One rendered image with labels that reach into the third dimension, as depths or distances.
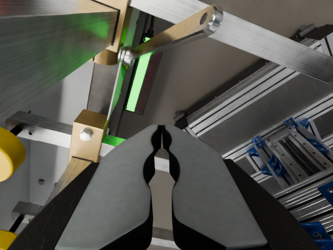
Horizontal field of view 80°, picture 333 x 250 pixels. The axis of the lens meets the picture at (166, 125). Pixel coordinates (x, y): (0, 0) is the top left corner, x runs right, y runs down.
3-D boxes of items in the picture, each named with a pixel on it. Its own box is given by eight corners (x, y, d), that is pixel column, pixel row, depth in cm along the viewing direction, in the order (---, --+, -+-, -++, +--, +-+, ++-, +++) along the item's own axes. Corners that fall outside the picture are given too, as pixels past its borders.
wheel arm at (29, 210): (190, 229, 56) (192, 245, 52) (185, 236, 57) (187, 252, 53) (21, 197, 48) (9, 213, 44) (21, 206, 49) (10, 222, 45)
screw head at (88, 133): (94, 129, 33) (92, 133, 32) (92, 140, 34) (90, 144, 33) (82, 126, 32) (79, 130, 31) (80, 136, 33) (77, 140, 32)
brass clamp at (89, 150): (113, 116, 37) (107, 131, 33) (101, 168, 44) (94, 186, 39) (80, 106, 36) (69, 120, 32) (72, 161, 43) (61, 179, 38)
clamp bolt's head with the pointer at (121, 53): (137, 64, 39) (137, 46, 25) (133, 77, 39) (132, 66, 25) (127, 61, 39) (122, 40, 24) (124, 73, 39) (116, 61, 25)
